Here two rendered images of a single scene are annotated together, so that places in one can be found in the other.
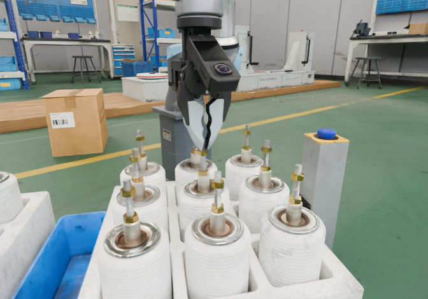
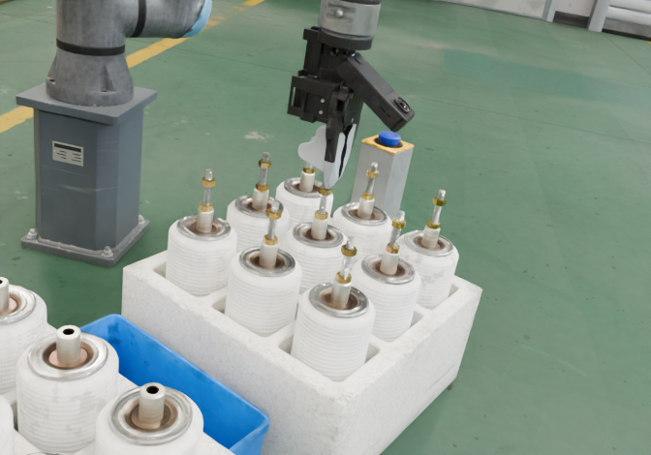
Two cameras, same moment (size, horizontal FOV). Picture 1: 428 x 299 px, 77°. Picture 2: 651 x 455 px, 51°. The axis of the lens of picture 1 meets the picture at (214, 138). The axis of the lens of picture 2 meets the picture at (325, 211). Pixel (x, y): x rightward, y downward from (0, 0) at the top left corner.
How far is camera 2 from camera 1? 0.72 m
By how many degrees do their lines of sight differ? 44
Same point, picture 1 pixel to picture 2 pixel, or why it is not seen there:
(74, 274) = not seen: hidden behind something
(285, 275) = (433, 297)
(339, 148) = (406, 156)
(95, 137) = not seen: outside the picture
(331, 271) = (454, 285)
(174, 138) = (95, 160)
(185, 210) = (315, 265)
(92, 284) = (297, 366)
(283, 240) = (438, 264)
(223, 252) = (415, 287)
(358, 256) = not seen: hidden behind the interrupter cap
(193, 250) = (388, 293)
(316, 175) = (386, 193)
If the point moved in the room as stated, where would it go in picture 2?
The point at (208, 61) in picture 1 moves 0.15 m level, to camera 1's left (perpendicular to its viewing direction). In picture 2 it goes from (387, 96) to (296, 106)
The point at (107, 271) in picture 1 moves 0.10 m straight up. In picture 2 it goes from (350, 332) to (364, 260)
